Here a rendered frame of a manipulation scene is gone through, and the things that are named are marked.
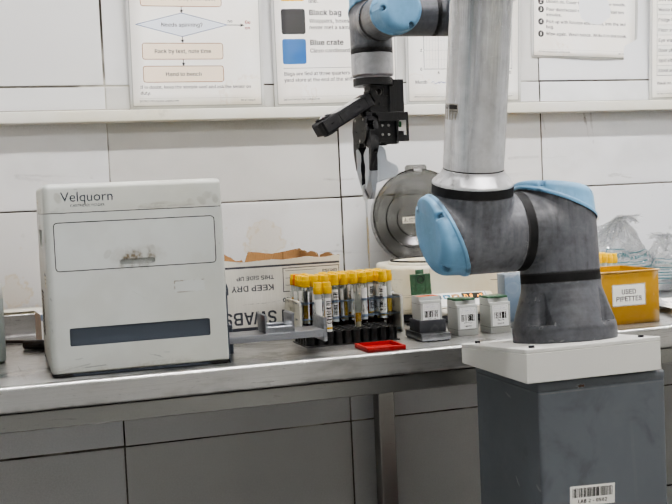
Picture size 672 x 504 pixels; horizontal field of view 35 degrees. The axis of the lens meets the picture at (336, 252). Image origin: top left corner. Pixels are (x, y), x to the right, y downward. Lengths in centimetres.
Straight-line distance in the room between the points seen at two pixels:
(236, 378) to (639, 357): 62
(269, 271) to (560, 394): 75
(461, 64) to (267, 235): 104
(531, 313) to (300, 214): 98
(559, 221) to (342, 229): 100
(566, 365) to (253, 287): 77
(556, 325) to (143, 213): 66
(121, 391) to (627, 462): 76
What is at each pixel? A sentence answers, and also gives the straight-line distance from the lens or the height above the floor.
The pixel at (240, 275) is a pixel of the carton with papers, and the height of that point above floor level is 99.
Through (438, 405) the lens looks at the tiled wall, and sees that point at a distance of 257.
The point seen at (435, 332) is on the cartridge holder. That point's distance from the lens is 189.
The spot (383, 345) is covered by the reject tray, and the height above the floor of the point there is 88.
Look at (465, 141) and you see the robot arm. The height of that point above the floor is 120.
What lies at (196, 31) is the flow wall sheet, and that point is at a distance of 238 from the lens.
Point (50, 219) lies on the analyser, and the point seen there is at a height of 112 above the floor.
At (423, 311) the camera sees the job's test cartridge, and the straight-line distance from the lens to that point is 189.
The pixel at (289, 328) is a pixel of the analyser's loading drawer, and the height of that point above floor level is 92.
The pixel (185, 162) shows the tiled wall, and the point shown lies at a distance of 236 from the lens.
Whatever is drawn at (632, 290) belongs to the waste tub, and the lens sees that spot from 205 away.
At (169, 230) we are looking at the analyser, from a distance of 171.
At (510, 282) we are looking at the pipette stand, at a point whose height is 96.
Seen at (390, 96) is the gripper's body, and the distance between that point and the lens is 191.
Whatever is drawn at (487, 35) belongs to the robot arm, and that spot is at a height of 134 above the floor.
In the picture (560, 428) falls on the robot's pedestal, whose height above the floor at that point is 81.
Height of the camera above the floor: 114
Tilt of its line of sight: 3 degrees down
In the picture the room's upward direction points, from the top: 3 degrees counter-clockwise
